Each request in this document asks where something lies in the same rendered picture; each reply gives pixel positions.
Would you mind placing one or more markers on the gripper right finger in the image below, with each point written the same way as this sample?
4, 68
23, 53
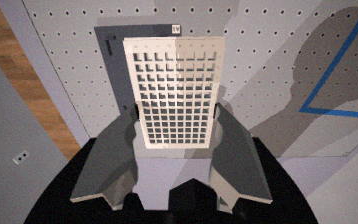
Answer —
249, 180

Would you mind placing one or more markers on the white well plate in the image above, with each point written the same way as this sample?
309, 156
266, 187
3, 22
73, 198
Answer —
178, 112

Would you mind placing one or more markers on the blue rectangular tape outline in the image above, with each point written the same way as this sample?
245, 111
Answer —
305, 108

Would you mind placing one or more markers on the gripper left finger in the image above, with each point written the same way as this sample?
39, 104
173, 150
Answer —
95, 180

